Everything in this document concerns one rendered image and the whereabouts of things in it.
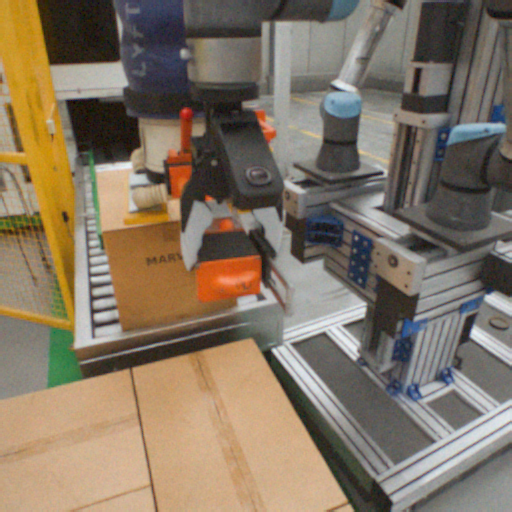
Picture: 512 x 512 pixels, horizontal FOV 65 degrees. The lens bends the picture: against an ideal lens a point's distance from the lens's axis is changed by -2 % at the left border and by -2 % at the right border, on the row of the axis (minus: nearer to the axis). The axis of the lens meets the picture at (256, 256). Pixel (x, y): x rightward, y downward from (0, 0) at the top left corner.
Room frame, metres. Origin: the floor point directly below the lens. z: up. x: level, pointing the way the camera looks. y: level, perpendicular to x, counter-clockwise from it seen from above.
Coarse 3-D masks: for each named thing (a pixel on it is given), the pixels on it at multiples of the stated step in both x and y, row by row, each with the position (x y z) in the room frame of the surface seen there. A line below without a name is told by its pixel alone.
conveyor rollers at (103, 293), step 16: (96, 176) 2.80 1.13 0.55; (96, 240) 1.78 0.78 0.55; (96, 256) 1.67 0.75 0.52; (96, 272) 1.51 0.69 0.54; (96, 288) 1.36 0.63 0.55; (112, 288) 1.37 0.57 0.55; (96, 304) 1.26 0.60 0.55; (112, 304) 1.27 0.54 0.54; (240, 304) 1.27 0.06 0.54; (96, 320) 1.17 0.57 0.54; (112, 320) 1.18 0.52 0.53; (96, 336) 1.08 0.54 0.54
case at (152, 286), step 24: (120, 192) 1.37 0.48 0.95; (120, 216) 1.16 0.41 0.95; (120, 240) 1.07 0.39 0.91; (144, 240) 1.09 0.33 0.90; (168, 240) 1.11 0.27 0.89; (120, 264) 1.06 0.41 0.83; (144, 264) 1.09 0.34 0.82; (168, 264) 1.11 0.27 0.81; (120, 288) 1.06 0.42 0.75; (144, 288) 1.08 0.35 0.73; (168, 288) 1.11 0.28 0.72; (192, 288) 1.13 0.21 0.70; (120, 312) 1.05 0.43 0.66; (144, 312) 1.08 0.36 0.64; (168, 312) 1.10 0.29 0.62; (192, 312) 1.13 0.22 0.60
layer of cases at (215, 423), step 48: (96, 384) 0.86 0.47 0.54; (144, 384) 0.86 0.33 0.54; (192, 384) 0.86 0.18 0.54; (240, 384) 0.87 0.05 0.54; (0, 432) 0.69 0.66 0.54; (48, 432) 0.69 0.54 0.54; (96, 432) 0.70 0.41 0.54; (144, 432) 0.70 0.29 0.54; (192, 432) 0.70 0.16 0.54; (240, 432) 0.70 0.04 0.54; (288, 432) 0.70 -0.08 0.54; (0, 480) 0.56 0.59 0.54; (48, 480) 0.56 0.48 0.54; (96, 480) 0.57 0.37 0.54; (144, 480) 0.57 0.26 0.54; (192, 480) 0.57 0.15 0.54; (240, 480) 0.57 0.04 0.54; (288, 480) 0.57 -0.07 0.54
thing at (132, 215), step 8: (128, 176) 1.10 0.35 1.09; (128, 184) 1.03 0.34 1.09; (128, 192) 0.98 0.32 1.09; (128, 200) 0.92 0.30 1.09; (128, 208) 0.87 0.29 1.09; (136, 208) 0.86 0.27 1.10; (144, 208) 0.86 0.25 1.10; (152, 208) 0.86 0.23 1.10; (160, 208) 0.86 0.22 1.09; (128, 216) 0.83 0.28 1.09; (136, 216) 0.83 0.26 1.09; (144, 216) 0.83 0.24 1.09; (152, 216) 0.83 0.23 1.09; (160, 216) 0.84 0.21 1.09; (168, 216) 0.84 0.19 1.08; (128, 224) 0.82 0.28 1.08; (136, 224) 0.82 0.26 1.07
